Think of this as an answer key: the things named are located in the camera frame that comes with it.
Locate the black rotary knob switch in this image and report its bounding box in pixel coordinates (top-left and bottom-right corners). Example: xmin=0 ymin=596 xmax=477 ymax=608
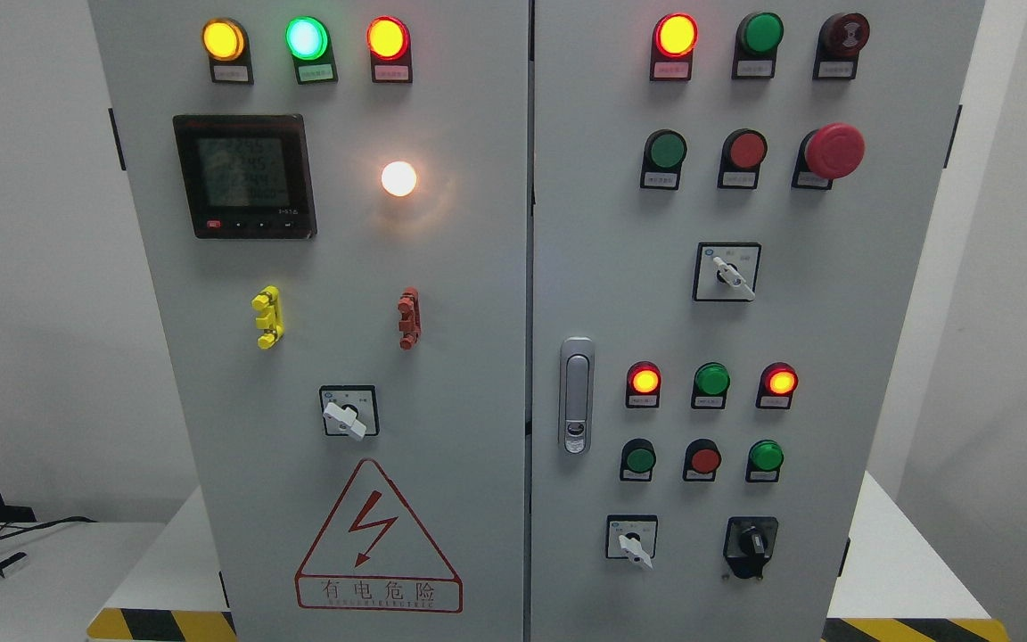
xmin=724 ymin=516 xmax=779 ymax=580

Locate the red terminal block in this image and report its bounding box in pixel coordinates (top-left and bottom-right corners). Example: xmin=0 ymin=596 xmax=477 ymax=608
xmin=397 ymin=287 xmax=423 ymax=350

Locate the red lit indicator middle left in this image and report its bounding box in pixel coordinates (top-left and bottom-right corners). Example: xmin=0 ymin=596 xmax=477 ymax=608
xmin=625 ymin=361 xmax=661 ymax=407

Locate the green push button lower left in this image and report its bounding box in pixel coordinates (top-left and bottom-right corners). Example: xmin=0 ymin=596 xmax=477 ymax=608
xmin=619 ymin=438 xmax=656 ymax=482

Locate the green push button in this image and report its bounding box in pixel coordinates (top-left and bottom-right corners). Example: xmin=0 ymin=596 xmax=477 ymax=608
xmin=640 ymin=128 xmax=687 ymax=190
xmin=619 ymin=438 xmax=656 ymax=482

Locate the white lit indicator lamp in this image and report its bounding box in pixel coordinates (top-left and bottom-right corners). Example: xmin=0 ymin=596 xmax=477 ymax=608
xmin=380 ymin=160 xmax=417 ymax=198

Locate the green indicator middle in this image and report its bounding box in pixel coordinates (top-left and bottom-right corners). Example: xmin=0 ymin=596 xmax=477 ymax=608
xmin=690 ymin=362 xmax=731 ymax=409

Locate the green push button upper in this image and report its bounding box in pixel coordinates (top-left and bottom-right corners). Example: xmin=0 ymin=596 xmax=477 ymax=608
xmin=640 ymin=128 xmax=687 ymax=190

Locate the left grey cabinet door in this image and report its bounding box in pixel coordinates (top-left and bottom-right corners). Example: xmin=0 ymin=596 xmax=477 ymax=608
xmin=89 ymin=1 xmax=530 ymax=641

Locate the grey cabinet door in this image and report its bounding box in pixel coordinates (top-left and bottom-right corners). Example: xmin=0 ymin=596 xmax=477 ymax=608
xmin=89 ymin=1 xmax=530 ymax=641
xmin=530 ymin=1 xmax=983 ymax=641

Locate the red push button lower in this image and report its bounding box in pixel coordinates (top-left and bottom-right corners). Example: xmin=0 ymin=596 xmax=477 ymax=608
xmin=682 ymin=439 xmax=722 ymax=482

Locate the red push button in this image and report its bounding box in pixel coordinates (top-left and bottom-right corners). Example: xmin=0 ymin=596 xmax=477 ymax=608
xmin=717 ymin=128 xmax=768 ymax=190
xmin=682 ymin=439 xmax=722 ymax=482

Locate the yellow terminal block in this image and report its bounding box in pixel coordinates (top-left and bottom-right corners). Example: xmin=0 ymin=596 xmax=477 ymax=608
xmin=251 ymin=285 xmax=284 ymax=350

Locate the right grey cabinet door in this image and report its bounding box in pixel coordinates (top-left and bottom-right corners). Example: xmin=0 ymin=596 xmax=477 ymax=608
xmin=530 ymin=1 xmax=983 ymax=641

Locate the red indicator middle right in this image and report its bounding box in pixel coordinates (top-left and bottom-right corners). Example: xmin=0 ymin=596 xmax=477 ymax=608
xmin=755 ymin=362 xmax=799 ymax=410

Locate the red electrical hazard warning sticker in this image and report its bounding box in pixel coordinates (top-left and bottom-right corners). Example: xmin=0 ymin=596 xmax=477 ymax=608
xmin=296 ymin=458 xmax=464 ymax=613

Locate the green indicator lower right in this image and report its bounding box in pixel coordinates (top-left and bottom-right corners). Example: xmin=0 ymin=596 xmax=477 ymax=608
xmin=745 ymin=439 xmax=785 ymax=483

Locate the red push button upper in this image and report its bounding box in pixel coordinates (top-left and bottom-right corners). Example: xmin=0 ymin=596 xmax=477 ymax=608
xmin=717 ymin=128 xmax=768 ymax=190

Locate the black digital power meter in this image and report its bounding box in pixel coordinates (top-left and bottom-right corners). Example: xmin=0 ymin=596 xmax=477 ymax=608
xmin=172 ymin=113 xmax=317 ymax=240

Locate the red lit indicator light left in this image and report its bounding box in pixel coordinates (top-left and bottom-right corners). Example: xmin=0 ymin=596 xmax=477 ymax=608
xmin=366 ymin=15 xmax=413 ymax=84

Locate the red lit indicator top right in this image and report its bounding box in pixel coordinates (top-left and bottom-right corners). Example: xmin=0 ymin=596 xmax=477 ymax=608
xmin=649 ymin=12 xmax=700 ymax=82

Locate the green lit indicator light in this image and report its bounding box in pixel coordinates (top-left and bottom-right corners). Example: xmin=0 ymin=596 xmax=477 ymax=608
xmin=284 ymin=15 xmax=338 ymax=85

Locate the red emergency stop mushroom button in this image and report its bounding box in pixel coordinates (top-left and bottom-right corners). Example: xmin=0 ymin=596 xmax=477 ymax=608
xmin=792 ymin=122 xmax=867 ymax=191

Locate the green indicator top right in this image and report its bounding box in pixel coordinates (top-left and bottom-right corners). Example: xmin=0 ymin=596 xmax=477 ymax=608
xmin=731 ymin=12 xmax=785 ymax=78

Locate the yellow indicator light top left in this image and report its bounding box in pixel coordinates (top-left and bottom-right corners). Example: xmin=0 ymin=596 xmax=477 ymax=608
xmin=202 ymin=17 xmax=254 ymax=85

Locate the dark red buzzer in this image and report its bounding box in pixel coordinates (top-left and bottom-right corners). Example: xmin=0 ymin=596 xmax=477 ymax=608
xmin=812 ymin=12 xmax=871 ymax=80

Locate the white platform with hazard tape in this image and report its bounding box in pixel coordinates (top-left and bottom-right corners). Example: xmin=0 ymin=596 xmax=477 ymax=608
xmin=86 ymin=476 xmax=1009 ymax=641

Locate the small white usb dongle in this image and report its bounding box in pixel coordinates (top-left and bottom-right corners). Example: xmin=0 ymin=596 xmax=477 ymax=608
xmin=0 ymin=551 xmax=29 ymax=580

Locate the silver door lock handle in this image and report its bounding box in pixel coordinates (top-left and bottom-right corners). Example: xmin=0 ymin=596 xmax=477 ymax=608
xmin=559 ymin=336 xmax=595 ymax=455

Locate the white selector switch left door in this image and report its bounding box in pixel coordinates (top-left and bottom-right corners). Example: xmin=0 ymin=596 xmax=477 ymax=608
xmin=318 ymin=383 xmax=380 ymax=441

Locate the white selector switch upper right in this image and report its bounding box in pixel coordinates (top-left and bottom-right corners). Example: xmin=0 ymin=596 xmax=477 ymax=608
xmin=693 ymin=243 xmax=762 ymax=303

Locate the white selector switch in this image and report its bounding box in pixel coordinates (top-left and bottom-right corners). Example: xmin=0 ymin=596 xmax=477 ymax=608
xmin=604 ymin=514 xmax=659 ymax=570
xmin=693 ymin=243 xmax=762 ymax=303

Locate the white selector switch lower right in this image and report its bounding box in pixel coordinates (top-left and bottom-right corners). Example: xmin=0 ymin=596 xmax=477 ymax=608
xmin=604 ymin=514 xmax=659 ymax=570

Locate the black cable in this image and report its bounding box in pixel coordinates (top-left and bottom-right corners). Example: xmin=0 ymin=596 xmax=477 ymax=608
xmin=0 ymin=515 xmax=97 ymax=561

